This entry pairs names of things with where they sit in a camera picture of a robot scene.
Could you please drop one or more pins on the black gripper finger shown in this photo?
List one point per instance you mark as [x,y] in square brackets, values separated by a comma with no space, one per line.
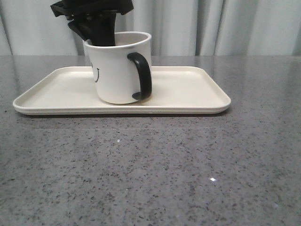
[82,26]
[103,29]

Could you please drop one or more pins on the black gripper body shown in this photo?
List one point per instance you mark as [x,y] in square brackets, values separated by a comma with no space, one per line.
[72,9]

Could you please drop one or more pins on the white smiley mug black handle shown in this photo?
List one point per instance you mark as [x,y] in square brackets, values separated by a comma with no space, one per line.
[122,72]

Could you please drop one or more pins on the grey pleated curtain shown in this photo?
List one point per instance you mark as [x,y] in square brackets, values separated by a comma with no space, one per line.
[177,27]

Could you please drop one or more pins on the cream rectangular plastic tray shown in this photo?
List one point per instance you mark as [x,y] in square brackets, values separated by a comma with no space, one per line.
[176,90]

